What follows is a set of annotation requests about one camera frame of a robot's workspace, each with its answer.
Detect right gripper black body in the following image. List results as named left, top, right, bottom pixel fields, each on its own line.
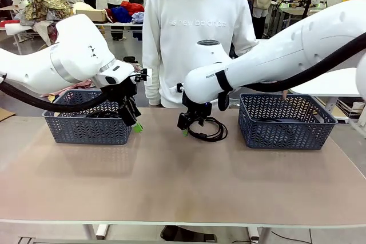
left=181, top=90, right=213, bottom=125

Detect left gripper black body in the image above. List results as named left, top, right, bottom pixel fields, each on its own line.
left=106, top=79, right=138, bottom=108

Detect thin black cable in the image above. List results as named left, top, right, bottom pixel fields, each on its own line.
left=187, top=117, right=229, bottom=143

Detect braided black cable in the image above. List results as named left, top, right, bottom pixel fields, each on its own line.
left=253, top=116, right=290, bottom=123

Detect person right forearm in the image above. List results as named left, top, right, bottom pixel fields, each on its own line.
left=144, top=55, right=161, bottom=106

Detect grey lattice plastic basket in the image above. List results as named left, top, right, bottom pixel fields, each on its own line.
left=42, top=89, right=136, bottom=145
left=238, top=93, right=339, bottom=151

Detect person in white sweatshirt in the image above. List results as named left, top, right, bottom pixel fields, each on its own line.
left=142, top=0, right=260, bottom=109

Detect white background clothes table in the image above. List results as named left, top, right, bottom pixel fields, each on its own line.
left=97, top=20, right=144, bottom=42

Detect light blue shirt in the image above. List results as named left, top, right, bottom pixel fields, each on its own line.
left=132, top=11, right=145, bottom=25

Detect blue cloth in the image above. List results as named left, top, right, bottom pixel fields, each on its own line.
left=110, top=6, right=134, bottom=23

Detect cardboard box on table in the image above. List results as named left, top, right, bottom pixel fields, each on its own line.
left=75, top=9, right=108, bottom=23

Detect black object under table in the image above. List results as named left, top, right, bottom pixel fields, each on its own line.
left=160, top=225, right=218, bottom=243

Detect white table leg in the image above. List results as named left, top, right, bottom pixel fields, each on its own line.
left=82, top=223, right=111, bottom=241
left=246, top=226, right=272, bottom=244

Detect patterned cloth pile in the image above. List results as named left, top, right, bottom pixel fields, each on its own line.
left=24, top=0, right=75, bottom=22

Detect flat cardboard sheet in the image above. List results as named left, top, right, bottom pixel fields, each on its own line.
left=0, top=106, right=15, bottom=122

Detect white side table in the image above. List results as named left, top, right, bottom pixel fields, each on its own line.
left=285, top=68, right=366, bottom=125

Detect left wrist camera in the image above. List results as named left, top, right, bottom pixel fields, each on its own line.
left=133, top=68, right=154, bottom=85

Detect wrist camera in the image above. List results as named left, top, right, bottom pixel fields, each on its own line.
left=133, top=68, right=154, bottom=85
left=168, top=82, right=185, bottom=95

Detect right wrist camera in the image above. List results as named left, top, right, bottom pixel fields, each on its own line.
left=168, top=82, right=185, bottom=95

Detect black velcro strap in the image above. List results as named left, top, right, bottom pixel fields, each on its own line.
left=215, top=70, right=233, bottom=111

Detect left arm black hose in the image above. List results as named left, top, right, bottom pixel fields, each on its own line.
left=0, top=79, right=121, bottom=113

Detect arm black hose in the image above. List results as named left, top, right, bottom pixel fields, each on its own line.
left=0, top=79, right=121, bottom=113
left=242, top=32, right=366, bottom=93

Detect right arm black hose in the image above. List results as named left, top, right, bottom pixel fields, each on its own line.
left=242, top=32, right=366, bottom=93

